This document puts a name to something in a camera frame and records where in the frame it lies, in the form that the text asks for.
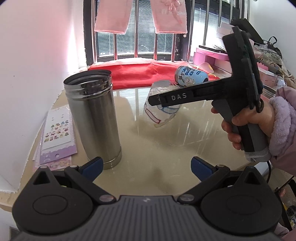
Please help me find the black cable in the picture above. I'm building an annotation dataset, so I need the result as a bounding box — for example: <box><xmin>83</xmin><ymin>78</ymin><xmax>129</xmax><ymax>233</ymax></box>
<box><xmin>265</xmin><ymin>161</ymin><xmax>273</xmax><ymax>184</ymax></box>

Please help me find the red cloth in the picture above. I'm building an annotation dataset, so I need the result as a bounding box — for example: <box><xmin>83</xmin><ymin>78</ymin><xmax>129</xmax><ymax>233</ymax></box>
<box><xmin>87</xmin><ymin>58</ymin><xmax>232</xmax><ymax>90</ymax></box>

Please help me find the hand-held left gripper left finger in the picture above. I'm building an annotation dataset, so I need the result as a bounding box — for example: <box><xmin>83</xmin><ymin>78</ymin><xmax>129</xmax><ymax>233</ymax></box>
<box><xmin>32</xmin><ymin>157</ymin><xmax>116</xmax><ymax>206</ymax></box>

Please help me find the clear printed plastic cup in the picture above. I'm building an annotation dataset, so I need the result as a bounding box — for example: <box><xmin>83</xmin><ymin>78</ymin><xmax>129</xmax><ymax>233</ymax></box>
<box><xmin>143</xmin><ymin>80</ymin><xmax>184</xmax><ymax>128</ymax></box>

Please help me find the stainless steel thermos cup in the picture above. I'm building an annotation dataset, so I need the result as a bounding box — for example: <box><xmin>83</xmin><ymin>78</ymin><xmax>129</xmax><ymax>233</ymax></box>
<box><xmin>63</xmin><ymin>69</ymin><xmax>123</xmax><ymax>170</ymax></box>

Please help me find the window with metal bars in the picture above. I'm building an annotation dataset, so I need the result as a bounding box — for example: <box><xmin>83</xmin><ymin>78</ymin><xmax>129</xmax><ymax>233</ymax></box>
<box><xmin>83</xmin><ymin>0</ymin><xmax>250</xmax><ymax>68</ymax></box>

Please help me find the pink hanging towel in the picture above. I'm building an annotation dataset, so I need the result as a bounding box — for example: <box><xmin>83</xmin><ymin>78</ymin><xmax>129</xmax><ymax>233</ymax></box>
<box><xmin>150</xmin><ymin>0</ymin><xmax>188</xmax><ymax>34</ymax></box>
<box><xmin>94</xmin><ymin>0</ymin><xmax>133</xmax><ymax>35</ymax></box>

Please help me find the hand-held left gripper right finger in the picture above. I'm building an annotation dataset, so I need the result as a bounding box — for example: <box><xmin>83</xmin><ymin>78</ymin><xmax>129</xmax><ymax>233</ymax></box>
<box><xmin>178</xmin><ymin>156</ymin><xmax>267</xmax><ymax>206</ymax></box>

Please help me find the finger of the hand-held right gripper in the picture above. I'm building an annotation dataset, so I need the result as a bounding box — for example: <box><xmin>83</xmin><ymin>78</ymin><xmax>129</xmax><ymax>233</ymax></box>
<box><xmin>148</xmin><ymin>83</ymin><xmax>212</xmax><ymax>108</ymax></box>

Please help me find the person's right forearm purple sleeve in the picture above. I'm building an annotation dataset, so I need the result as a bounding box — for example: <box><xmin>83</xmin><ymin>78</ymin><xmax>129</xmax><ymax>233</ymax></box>
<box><xmin>268</xmin><ymin>85</ymin><xmax>296</xmax><ymax>179</ymax></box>

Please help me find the person's right hand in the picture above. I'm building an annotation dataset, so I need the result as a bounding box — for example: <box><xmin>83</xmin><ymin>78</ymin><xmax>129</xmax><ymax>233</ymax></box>
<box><xmin>221</xmin><ymin>100</ymin><xmax>276</xmax><ymax>151</ymax></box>

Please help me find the pink and yellow toy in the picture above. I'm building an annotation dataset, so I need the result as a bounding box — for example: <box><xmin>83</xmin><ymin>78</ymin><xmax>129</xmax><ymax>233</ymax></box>
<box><xmin>198</xmin><ymin>62</ymin><xmax>215</xmax><ymax>73</ymax></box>

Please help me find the pink storage box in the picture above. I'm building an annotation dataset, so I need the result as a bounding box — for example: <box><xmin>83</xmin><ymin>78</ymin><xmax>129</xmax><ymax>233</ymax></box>
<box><xmin>193</xmin><ymin>47</ymin><xmax>232</xmax><ymax>70</ymax></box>

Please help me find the purple sticker card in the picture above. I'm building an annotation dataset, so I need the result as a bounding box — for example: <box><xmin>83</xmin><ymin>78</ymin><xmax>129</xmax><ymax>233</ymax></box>
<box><xmin>32</xmin><ymin>104</ymin><xmax>78</xmax><ymax>171</ymax></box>

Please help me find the blue printed cup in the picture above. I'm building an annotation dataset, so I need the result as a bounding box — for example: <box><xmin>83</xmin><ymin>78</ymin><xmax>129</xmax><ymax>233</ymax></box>
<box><xmin>174</xmin><ymin>65</ymin><xmax>209</xmax><ymax>88</ymax></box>

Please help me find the patterned fabric bag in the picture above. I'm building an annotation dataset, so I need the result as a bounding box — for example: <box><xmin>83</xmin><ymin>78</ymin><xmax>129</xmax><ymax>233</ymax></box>
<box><xmin>254</xmin><ymin>37</ymin><xmax>290</xmax><ymax>77</ymax></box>

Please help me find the white sticker sheet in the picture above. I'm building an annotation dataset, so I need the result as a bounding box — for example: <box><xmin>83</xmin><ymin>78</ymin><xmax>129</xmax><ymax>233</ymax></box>
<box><xmin>41</xmin><ymin>107</ymin><xmax>76</xmax><ymax>150</ymax></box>

